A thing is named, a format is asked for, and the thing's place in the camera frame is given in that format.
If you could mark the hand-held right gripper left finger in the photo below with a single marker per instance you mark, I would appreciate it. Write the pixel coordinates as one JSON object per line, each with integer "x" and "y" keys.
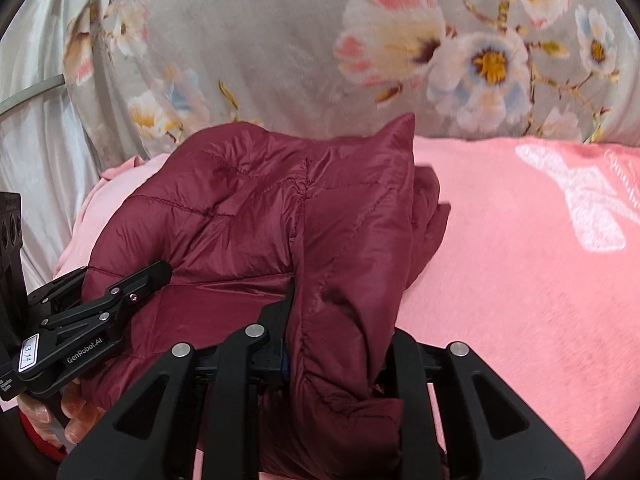
{"x": 270, "y": 321}

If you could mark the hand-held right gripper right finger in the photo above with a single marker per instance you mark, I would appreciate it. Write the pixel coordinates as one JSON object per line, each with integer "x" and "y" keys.
{"x": 406, "y": 355}

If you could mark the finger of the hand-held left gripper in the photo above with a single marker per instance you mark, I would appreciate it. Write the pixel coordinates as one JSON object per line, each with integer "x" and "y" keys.
{"x": 62, "y": 287}
{"x": 135, "y": 287}

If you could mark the maroon quilted puffer jacket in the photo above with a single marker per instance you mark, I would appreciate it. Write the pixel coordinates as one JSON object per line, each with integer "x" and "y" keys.
{"x": 240, "y": 220}

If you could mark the person's left hand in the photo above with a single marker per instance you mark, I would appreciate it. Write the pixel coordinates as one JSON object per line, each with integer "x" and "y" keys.
{"x": 80, "y": 410}

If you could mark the pink fleece blanket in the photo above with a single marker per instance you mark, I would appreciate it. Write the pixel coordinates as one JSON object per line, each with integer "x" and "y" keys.
{"x": 500, "y": 285}

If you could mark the white satin sheet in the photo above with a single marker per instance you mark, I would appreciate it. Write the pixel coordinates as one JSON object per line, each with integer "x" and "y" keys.
{"x": 40, "y": 160}

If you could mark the grey floral blanket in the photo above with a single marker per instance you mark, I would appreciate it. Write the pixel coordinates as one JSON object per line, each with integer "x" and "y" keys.
{"x": 280, "y": 50}

